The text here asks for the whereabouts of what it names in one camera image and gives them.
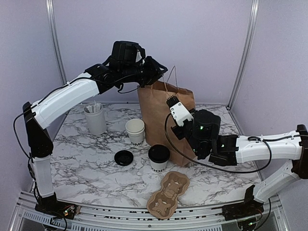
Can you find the left aluminium frame post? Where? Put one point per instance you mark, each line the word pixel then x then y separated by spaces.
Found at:
pixel 55 41

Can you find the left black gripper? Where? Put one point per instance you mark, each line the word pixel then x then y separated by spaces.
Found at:
pixel 155 72

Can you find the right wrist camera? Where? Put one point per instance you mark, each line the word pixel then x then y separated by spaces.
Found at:
pixel 178 111

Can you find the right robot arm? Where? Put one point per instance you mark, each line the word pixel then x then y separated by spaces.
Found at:
pixel 231 150

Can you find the white canister with stirrers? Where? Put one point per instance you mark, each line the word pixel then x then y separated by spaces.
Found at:
pixel 95 118

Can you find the right aluminium frame post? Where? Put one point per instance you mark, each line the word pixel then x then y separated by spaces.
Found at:
pixel 246 50

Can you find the brown cardboard cup carrier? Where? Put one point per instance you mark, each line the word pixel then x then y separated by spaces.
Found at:
pixel 163 203

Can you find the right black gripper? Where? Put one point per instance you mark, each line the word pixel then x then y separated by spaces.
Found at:
pixel 176 133

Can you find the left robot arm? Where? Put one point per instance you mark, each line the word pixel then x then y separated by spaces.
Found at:
pixel 39 115

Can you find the single white paper cup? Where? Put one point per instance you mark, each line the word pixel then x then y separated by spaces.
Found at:
pixel 158 167

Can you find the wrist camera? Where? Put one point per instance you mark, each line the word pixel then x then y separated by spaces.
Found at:
pixel 125 54
pixel 178 111

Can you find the aluminium frame post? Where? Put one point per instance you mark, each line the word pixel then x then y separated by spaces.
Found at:
pixel 246 50
pixel 55 41

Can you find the black plastic cup lid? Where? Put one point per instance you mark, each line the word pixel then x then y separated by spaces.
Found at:
pixel 123 158

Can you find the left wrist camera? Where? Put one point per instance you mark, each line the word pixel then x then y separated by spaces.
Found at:
pixel 125 54

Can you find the aluminium front rail base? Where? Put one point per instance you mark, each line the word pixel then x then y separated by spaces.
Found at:
pixel 108 218

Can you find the stack of white paper cups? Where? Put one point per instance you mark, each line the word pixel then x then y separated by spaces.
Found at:
pixel 135 129

